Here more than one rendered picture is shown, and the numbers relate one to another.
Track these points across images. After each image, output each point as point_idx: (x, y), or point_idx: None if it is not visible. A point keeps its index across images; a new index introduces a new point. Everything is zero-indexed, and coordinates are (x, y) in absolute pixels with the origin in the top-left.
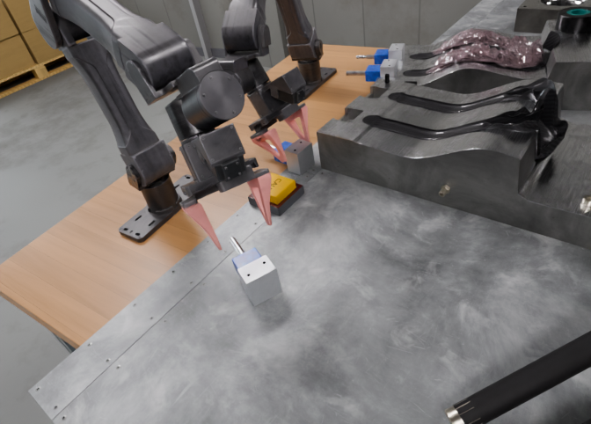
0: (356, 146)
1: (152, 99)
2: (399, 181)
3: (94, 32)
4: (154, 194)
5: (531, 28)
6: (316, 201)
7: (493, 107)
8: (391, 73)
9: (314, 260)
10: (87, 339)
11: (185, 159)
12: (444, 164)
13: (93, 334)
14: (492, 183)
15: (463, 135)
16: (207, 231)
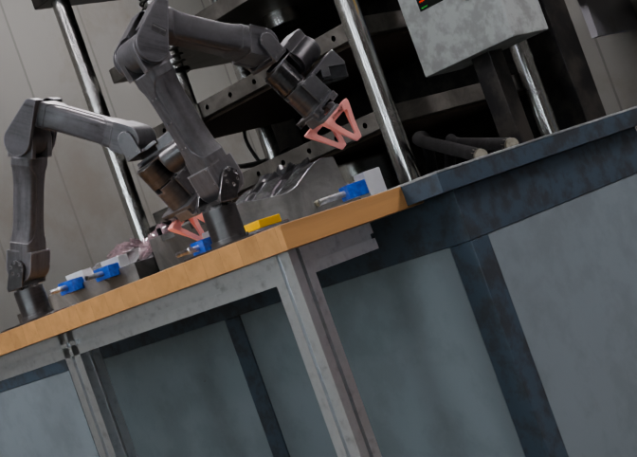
0: (253, 204)
1: (282, 53)
2: (291, 219)
3: (212, 33)
4: (238, 210)
5: None
6: None
7: (266, 186)
8: (127, 261)
9: None
10: (394, 187)
11: (310, 88)
12: (307, 184)
13: (390, 189)
14: (333, 182)
15: (289, 179)
16: (354, 118)
